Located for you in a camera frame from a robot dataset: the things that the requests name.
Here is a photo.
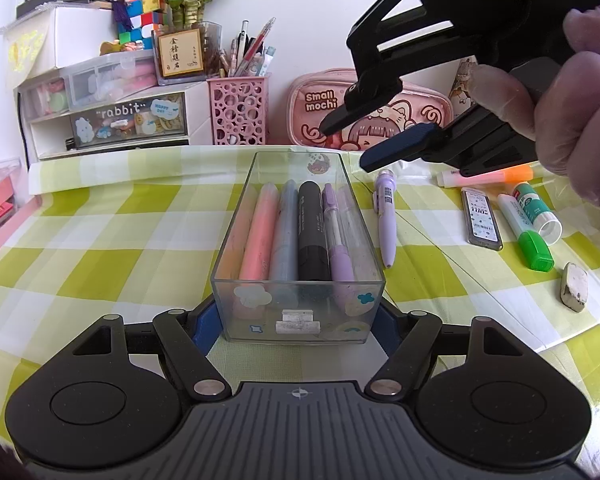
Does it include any pink cat cover book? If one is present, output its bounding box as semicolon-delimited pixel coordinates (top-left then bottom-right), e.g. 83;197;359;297
449;56;477;117

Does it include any pale blue highlighter pen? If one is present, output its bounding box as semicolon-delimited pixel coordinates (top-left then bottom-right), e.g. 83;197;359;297
268;180;298;309

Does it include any green checkered tablecloth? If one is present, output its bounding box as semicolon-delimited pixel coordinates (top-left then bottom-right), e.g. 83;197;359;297
0;146;600;472

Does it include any green cap highlighter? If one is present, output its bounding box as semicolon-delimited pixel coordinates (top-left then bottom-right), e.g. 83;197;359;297
496;194;554;272

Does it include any clear acrylic organizer box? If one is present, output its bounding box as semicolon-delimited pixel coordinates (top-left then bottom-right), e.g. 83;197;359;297
211;151;385;344

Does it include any black marker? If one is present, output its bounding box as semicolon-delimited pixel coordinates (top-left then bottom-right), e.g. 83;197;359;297
297;181;330;283

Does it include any white eraser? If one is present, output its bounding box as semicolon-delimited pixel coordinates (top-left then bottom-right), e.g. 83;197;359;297
559;262;588;312

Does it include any pencil lead refill case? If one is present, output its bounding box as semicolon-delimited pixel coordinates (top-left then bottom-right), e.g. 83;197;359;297
460;188;503;252

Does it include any light purple pen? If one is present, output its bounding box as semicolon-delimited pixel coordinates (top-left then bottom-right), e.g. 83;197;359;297
323;183;354;310

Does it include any purple retractable pen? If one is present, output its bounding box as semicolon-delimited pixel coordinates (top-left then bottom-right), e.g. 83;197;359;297
373;169;398;268

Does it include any pink Small mochi pencil case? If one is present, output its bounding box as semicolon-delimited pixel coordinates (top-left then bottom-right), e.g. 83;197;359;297
287;68;453;151

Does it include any white green glue stick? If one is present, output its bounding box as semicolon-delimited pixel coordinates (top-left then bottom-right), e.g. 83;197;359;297
513;182;562;246

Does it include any white storage box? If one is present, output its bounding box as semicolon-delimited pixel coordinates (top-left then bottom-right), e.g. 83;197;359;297
0;3;117;78

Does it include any colourful rubik cube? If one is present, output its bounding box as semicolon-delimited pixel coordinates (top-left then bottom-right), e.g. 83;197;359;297
116;0;166;50

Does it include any pink perforated pen holder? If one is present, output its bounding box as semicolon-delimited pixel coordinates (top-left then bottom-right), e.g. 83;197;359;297
207;76;268;146

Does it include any hand in pink glove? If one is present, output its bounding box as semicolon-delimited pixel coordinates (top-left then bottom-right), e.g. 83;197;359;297
469;6;600;207

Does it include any lucky bamboo plant in vase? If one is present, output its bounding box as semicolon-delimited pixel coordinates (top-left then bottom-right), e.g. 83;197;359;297
152;0;228;86

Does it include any pink highlighter pen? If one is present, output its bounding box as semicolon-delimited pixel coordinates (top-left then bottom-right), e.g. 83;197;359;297
233;182;279;320

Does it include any orange cap highlighter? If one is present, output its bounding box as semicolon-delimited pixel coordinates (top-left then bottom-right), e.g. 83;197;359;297
436;165;534;188

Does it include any white rabbit drawer organizer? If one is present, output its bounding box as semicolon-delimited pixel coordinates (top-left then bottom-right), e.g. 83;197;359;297
18;50;212;162

